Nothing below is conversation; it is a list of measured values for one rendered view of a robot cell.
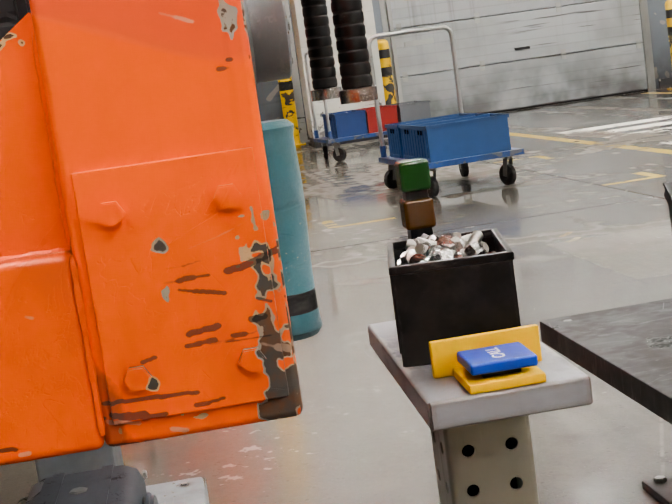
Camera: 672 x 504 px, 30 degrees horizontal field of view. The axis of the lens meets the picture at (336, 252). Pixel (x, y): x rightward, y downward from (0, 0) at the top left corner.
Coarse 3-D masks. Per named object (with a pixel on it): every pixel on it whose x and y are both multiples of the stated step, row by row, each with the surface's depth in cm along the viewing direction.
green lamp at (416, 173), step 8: (400, 160) 165; (408, 160) 163; (416, 160) 162; (424, 160) 162; (400, 168) 162; (408, 168) 162; (416, 168) 162; (424, 168) 162; (400, 176) 162; (408, 176) 162; (416, 176) 162; (424, 176) 162; (400, 184) 162; (408, 184) 162; (416, 184) 162; (424, 184) 162
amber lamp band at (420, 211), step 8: (400, 200) 165; (408, 200) 163; (416, 200) 162; (424, 200) 162; (432, 200) 163; (400, 208) 165; (408, 208) 162; (416, 208) 162; (424, 208) 163; (432, 208) 163; (408, 216) 162; (416, 216) 163; (424, 216) 163; (432, 216) 163; (408, 224) 163; (416, 224) 163; (424, 224) 163; (432, 224) 163
